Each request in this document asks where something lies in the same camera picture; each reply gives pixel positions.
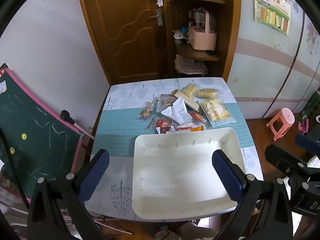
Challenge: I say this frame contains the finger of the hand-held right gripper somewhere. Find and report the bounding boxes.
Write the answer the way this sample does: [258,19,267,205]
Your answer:
[295,127,320,155]
[264,144,320,180]

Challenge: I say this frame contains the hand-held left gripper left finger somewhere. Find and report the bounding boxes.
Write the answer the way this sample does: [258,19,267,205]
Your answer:
[27,149,110,240]

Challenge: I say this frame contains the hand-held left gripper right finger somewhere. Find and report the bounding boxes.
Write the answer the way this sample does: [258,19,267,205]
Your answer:
[212,149,293,240]

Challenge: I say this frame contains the white rectangular tray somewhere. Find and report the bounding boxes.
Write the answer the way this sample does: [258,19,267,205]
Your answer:
[132,127,247,222]

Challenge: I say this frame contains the orange snack packet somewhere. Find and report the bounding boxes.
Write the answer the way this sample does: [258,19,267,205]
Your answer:
[175,125,204,132]

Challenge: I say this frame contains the large clear yellow snack packet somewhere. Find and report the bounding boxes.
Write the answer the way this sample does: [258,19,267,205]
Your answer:
[197,97,237,128]

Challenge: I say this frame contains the clear nut snack packet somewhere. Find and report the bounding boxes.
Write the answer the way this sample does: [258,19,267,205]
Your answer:
[137,101,157,120]

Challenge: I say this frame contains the white snack packet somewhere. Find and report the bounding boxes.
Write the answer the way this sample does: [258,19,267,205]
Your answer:
[161,97,194,125]

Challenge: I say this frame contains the dark red snack packet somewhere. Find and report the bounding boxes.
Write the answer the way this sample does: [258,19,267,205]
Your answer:
[155,119,173,133]

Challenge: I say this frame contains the yellow crispy bar packet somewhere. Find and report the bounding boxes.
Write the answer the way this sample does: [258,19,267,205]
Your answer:
[196,87,222,99]

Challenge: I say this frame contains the long beige bar packet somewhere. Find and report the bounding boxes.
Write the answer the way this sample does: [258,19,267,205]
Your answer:
[171,89,200,112]

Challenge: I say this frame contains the yellow round puffs packet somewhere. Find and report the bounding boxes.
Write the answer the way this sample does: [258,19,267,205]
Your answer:
[180,83,200,100]

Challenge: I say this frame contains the dark snack clear packet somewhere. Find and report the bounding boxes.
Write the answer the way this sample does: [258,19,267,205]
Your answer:
[156,94,177,113]

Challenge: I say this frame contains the pink toy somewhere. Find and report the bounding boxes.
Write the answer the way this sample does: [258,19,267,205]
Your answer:
[297,120,310,133]

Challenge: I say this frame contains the pink plastic stool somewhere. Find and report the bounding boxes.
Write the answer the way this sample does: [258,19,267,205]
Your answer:
[266,107,295,141]

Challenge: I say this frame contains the green box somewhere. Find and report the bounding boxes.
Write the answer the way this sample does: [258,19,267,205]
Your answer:
[300,91,320,123]

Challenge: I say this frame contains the teal and white printed tablecloth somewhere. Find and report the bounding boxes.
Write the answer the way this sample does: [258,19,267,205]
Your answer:
[85,77,264,222]

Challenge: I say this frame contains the black easel knob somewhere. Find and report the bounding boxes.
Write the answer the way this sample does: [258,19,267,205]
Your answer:
[59,110,75,125]

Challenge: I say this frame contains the person's beige trousers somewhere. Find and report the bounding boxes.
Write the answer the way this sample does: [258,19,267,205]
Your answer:
[155,222,218,240]

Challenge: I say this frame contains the white floral wardrobe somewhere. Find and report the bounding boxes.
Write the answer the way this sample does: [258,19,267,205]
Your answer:
[226,0,320,119]

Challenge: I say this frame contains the folded papers pile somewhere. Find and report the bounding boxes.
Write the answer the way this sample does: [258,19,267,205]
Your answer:
[175,54,208,76]

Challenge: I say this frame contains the wooden corner shelf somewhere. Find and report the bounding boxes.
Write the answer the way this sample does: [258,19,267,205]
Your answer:
[165,0,242,80]

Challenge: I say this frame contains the pink basket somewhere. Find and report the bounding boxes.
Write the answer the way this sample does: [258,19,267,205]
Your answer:
[188,10,217,51]

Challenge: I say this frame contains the small toys cluster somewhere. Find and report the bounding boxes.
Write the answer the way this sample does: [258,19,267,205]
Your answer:
[173,25,190,43]

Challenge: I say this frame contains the brown wooden door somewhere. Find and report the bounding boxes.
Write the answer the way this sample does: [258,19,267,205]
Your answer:
[75,0,170,85]

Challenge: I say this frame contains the green chalkboard pink frame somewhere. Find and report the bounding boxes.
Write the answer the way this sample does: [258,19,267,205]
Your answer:
[0,64,83,205]

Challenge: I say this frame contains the thin black cable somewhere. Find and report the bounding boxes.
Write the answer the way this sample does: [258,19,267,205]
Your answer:
[260,11,305,118]

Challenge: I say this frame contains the wall poster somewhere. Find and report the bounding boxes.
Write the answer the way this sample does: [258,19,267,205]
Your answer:
[252,0,292,36]

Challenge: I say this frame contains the silver door handle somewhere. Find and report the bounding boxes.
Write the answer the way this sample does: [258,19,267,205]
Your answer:
[149,9,163,26]

